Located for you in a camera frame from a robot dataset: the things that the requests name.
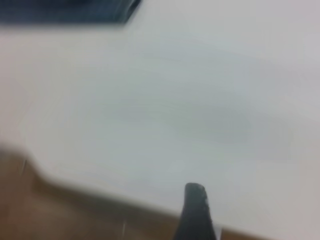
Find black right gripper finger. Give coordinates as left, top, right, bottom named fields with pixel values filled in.
left=173, top=182, right=217, bottom=240

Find blue washed denim pants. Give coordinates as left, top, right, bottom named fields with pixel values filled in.
left=0, top=0, right=143, bottom=27

